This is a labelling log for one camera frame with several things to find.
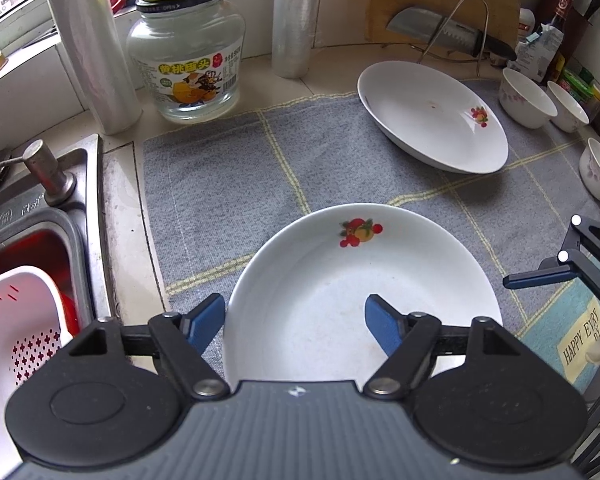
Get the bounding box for steel sink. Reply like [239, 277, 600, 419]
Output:
[0, 132, 118, 341]

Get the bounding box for tall cling film roll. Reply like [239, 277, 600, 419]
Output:
[271, 0, 323, 79]

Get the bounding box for grey and blue checked towel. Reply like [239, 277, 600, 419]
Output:
[142, 77, 600, 401]

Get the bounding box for kitchen knife with black handle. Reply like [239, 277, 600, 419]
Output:
[386, 6, 518, 63]

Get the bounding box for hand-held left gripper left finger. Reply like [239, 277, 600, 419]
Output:
[67, 294, 229, 401]

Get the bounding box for steel soap dispenser pump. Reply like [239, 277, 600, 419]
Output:
[20, 140, 77, 206]

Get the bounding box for metal wire rack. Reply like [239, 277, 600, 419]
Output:
[407, 0, 493, 66]

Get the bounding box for red plastic basin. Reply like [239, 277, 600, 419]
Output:
[0, 227, 88, 341]

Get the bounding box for white plate with fruit print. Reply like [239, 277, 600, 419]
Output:
[223, 203, 504, 386]
[357, 61, 509, 175]

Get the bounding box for plastic food bags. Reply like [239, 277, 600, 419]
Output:
[515, 22, 566, 81]

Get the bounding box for glass jar with green lid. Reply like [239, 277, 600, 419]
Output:
[126, 0, 246, 123]

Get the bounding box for dark sauce bottle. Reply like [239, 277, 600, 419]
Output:
[547, 0, 583, 86]

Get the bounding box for short cling film roll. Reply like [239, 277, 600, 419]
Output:
[37, 0, 143, 136]

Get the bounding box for white plastic strainer basket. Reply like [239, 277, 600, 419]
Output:
[0, 266, 76, 471]

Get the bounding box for wooden knife block with knives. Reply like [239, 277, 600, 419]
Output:
[537, 0, 600, 61]

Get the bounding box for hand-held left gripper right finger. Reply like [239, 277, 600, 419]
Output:
[362, 294, 518, 401]

